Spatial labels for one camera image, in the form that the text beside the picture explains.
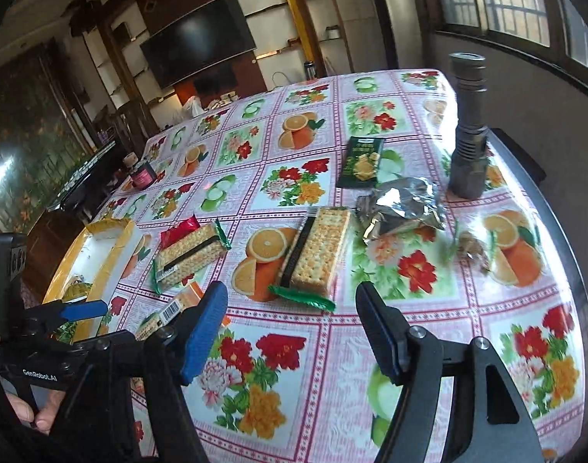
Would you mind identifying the yellow rimmed white tray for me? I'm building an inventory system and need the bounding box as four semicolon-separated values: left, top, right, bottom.
44;218;141;344

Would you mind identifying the green end cracker pack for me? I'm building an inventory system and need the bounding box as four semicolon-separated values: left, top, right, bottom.
152;220;231;294

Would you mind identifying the black stripe cracker pack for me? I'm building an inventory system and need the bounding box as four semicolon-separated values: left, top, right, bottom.
269;206;351;313

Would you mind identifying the silver foil snack bag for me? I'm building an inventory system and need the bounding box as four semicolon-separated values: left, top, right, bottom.
355;177;446;245

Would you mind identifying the gold woven snack packet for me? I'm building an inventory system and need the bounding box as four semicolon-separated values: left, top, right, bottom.
62;275;92;303

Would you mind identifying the orange cracker pack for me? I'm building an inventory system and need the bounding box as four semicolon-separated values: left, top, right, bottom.
135;281;229;342

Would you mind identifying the red face snack packet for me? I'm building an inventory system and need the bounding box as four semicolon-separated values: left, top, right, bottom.
159;215;200;250

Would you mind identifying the person left hand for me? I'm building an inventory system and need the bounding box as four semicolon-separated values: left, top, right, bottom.
4;390;67;436

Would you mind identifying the clear wrapped pastry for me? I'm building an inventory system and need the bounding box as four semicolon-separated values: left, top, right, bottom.
457;230;496;273

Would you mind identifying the pink label jar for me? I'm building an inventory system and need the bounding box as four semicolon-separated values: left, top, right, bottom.
130;159;157;190

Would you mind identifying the floral plastic tablecloth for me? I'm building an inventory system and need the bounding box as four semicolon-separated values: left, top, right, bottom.
100;70;586;462

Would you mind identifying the dark green chip packet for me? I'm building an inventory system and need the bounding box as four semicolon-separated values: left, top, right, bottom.
336;137;384;189

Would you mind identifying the grey metal flashlight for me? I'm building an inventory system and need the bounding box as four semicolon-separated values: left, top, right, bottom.
449;51;488;199

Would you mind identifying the large landscape painting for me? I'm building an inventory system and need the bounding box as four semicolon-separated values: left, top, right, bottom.
0;45;88;233

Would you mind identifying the wooden chair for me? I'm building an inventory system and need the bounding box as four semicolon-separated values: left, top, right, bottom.
114;99;160;157

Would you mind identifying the white plastic bag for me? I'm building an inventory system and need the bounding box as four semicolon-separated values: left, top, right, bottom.
182;96;205;119

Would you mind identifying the black television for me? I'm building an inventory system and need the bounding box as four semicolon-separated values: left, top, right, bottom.
140;0;256;89

